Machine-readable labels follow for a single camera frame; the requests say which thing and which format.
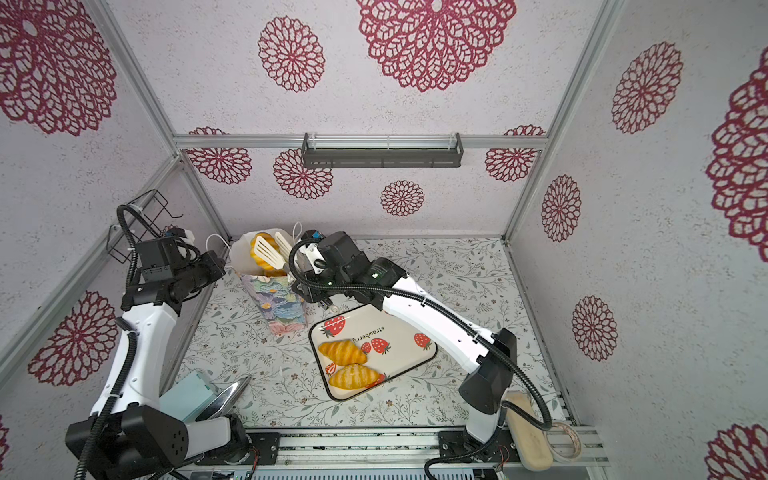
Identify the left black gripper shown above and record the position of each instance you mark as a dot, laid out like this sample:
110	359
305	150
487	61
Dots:
214	264

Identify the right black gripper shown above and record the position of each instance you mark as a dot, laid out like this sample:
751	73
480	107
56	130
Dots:
313	292

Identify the floral paper bag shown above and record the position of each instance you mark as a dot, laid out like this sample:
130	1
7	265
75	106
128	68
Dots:
256	264

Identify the striped oval bread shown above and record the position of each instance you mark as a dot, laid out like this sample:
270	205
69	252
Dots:
264	255

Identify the croissant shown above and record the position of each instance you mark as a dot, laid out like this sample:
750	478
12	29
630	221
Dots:
343	353
353	377

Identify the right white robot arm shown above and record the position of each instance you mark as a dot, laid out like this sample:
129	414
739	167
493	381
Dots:
488	358

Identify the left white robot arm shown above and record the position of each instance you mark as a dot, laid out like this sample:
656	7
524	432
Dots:
127	435

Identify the teal sponge block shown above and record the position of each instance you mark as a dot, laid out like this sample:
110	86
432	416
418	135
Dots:
188	397

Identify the tape roll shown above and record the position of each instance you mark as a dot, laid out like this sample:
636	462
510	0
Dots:
564	443

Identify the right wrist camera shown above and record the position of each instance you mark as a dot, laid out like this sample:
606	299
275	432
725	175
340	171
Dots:
335	257

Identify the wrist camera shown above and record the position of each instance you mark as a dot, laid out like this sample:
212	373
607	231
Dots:
184	234
335	257

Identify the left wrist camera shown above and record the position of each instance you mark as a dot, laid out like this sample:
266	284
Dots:
184	234

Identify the black wire rack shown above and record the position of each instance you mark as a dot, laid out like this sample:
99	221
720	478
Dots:
150	213

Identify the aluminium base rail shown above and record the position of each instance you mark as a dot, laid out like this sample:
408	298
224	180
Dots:
390	453

